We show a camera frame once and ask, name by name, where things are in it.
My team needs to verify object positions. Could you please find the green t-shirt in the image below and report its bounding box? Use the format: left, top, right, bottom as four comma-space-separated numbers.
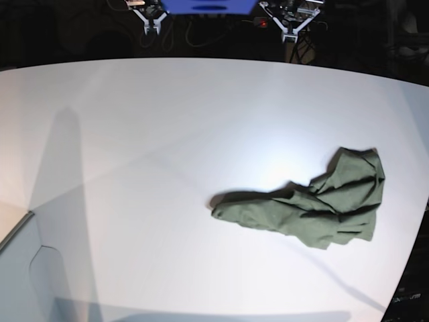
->
211, 148, 385, 250

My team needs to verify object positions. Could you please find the black power strip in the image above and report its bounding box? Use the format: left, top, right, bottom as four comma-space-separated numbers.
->
253, 17, 272, 28

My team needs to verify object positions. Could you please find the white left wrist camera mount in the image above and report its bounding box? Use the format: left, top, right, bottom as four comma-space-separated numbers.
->
258, 0, 325, 43

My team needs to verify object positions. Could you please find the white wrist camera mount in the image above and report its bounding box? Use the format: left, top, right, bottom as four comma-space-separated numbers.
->
258, 0, 325, 43
125, 0, 169, 35

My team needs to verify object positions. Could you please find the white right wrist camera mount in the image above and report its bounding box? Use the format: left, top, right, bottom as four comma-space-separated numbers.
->
125, 0, 169, 35

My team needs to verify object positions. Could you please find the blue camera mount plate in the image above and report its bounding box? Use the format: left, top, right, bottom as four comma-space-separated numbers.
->
162, 0, 257, 15

